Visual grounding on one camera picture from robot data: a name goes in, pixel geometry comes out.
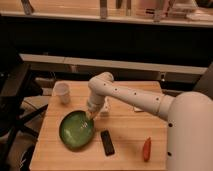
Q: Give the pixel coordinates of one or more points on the black rectangular remote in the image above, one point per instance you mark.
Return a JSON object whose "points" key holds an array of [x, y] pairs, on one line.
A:
{"points": [[107, 143]]}

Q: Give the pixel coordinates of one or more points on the white plastic cup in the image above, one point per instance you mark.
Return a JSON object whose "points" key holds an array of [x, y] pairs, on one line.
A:
{"points": [[63, 92]]}

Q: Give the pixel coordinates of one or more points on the orange carrot toy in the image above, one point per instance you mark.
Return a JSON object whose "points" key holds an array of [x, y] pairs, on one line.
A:
{"points": [[146, 150]]}

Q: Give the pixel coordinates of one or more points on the black office chair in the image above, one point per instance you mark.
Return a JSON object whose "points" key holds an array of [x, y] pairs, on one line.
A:
{"points": [[16, 83]]}

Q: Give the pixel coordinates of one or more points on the green ceramic bowl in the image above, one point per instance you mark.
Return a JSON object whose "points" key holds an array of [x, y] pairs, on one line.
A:
{"points": [[76, 130]]}

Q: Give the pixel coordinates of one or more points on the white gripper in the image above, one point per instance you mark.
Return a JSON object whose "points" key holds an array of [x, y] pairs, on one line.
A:
{"points": [[92, 110]]}

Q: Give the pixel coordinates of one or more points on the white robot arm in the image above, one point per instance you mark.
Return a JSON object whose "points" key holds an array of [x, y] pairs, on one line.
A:
{"points": [[189, 116]]}

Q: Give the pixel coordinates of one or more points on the long white shelf rail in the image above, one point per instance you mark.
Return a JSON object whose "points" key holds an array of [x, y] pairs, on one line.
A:
{"points": [[114, 64]]}

